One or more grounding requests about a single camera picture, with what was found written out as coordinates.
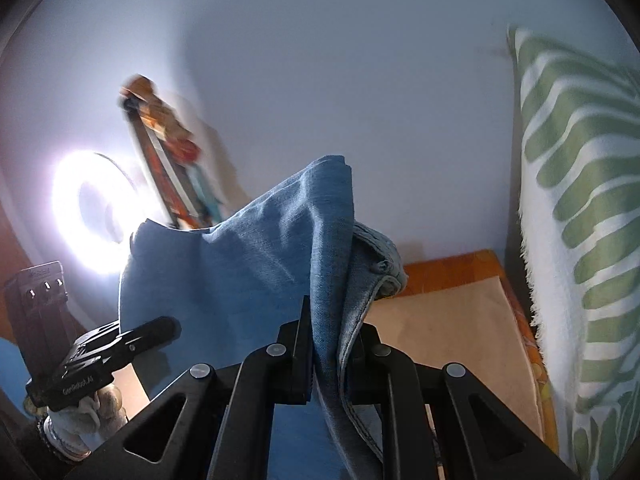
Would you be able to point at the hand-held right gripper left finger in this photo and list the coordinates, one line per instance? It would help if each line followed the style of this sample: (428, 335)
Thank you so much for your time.
(300, 360)

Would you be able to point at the beige cloth mat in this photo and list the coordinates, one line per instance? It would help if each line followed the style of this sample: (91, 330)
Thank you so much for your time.
(450, 325)

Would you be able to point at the colourful patterned scarf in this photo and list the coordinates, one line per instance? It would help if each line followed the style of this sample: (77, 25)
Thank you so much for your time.
(170, 120)

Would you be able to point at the green striped white blanket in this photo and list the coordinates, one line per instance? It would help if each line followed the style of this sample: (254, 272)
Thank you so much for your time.
(575, 210)

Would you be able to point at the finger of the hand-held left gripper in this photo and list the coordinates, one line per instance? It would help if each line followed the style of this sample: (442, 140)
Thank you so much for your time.
(155, 332)

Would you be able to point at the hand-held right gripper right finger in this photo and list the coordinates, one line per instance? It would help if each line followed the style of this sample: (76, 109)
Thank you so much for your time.
(365, 375)

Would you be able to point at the light blue denim pants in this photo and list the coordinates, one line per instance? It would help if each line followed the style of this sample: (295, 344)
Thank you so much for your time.
(240, 285)

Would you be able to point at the person's left hand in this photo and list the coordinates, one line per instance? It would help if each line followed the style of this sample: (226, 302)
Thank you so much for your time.
(100, 400)

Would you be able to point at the orange floral bedsheet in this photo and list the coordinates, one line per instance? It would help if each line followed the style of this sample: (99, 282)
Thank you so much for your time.
(450, 262)

